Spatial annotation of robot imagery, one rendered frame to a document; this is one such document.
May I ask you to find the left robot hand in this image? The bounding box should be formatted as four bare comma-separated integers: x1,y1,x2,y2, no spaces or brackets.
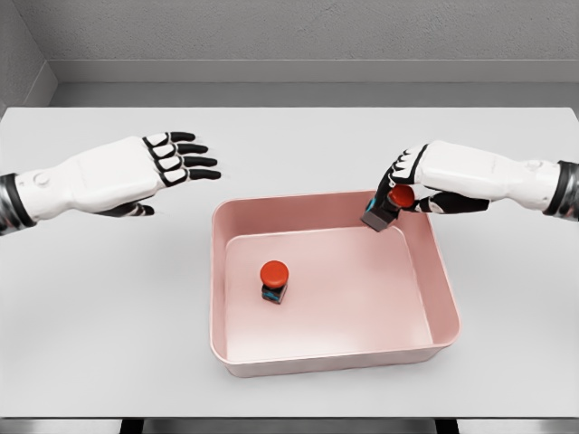
73,131,223,219

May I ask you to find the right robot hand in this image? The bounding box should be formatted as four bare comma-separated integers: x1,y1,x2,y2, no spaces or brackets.
374,140,499,216

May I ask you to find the red-button industrial switch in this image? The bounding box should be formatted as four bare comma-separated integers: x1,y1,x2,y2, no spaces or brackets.
360,184,416,233
259,259,290,306

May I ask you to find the pink plastic basket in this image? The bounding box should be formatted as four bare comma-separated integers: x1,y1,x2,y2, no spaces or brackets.
209,189,462,380

